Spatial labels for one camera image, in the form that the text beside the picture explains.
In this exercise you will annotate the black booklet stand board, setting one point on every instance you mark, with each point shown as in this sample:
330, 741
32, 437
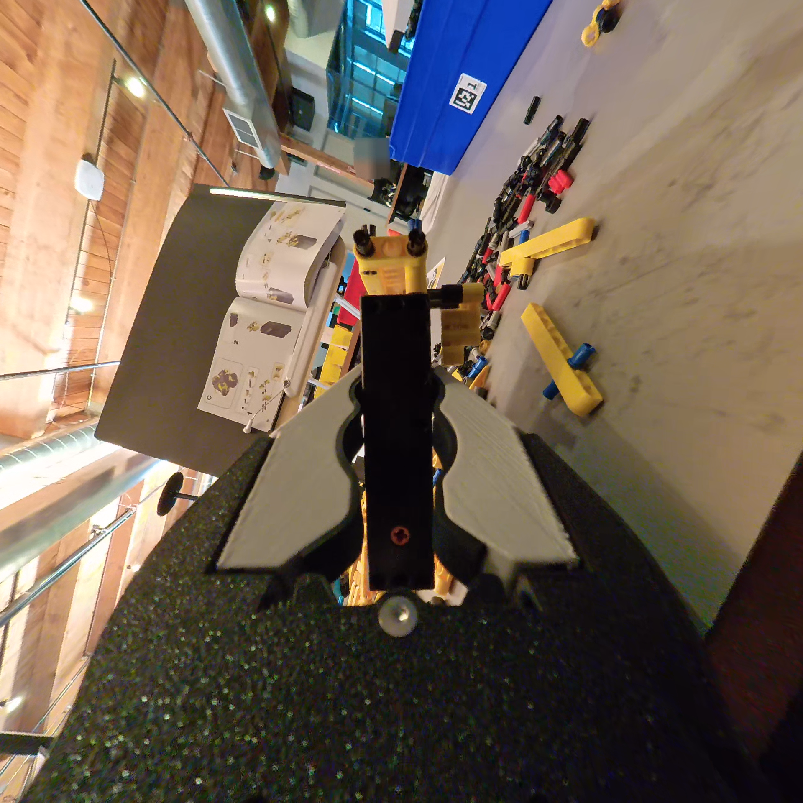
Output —
157, 376

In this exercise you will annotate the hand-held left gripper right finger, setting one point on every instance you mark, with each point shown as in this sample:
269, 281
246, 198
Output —
502, 489

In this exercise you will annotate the open instruction booklet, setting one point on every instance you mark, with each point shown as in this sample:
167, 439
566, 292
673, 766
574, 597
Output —
276, 313

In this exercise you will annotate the yellow and black connector piece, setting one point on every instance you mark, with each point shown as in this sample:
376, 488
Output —
589, 34

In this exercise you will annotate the yellow beam with blue pins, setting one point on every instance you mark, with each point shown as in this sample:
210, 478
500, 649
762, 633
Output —
558, 357

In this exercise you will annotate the small black toy pin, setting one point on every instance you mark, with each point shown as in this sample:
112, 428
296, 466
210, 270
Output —
532, 110

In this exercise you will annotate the white ceiling access point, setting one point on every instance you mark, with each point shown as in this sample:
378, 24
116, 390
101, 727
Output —
88, 180

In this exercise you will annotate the yellow angled toy beam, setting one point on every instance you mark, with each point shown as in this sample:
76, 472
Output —
552, 241

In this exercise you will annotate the black and yellow toy assembly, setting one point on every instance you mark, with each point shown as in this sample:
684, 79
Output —
395, 439

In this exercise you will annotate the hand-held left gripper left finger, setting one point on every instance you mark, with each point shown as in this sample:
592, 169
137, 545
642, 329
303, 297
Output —
295, 489

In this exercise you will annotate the yellow toy frame piece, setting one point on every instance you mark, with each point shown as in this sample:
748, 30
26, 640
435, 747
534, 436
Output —
335, 357

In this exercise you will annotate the silver ventilation duct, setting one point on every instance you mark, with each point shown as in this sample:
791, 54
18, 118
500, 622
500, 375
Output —
232, 69
63, 489

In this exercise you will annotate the blue plastic bin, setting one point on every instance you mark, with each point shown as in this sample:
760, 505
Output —
464, 56

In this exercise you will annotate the pile of black red toy pieces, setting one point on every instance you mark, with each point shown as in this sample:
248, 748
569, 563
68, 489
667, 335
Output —
527, 188

